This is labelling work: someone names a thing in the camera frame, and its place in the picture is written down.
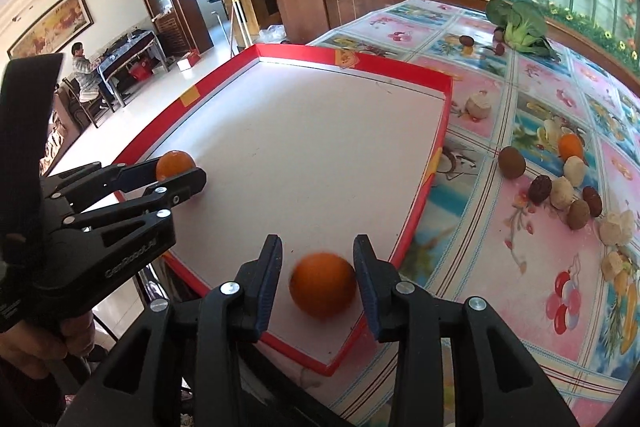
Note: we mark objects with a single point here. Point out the red box lid tray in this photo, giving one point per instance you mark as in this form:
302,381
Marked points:
314,145

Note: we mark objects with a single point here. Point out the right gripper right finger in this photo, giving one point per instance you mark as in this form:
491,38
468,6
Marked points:
401,313

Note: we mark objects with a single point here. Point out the green leafy vegetable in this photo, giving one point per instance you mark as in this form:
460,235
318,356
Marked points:
523,26

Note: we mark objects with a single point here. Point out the wooden sideboard counter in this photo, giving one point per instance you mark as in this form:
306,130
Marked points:
303,20

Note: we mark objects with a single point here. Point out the orange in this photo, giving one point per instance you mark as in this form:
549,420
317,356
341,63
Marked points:
173,163
323,285
570,145

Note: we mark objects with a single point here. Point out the dark side table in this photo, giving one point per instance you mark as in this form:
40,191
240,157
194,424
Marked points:
133,48

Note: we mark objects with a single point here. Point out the dark red jujube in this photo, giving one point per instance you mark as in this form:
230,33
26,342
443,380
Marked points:
539,189

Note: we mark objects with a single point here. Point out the floral plastic tablecloth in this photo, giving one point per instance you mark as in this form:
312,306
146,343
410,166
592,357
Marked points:
566,281

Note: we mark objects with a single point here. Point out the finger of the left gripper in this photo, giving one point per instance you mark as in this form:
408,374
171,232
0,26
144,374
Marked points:
83,186
161,195

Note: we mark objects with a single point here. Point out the framed wall painting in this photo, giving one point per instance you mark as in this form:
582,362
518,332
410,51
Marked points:
53,30

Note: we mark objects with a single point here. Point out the seated person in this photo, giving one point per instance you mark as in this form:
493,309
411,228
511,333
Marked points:
91,86

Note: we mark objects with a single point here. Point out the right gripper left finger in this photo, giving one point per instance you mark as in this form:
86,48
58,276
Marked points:
232,315

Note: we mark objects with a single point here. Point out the brown round fruit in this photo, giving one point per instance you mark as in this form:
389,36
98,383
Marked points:
511,163

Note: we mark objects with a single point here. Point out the left hand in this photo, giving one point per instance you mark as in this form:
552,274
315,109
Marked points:
29,349

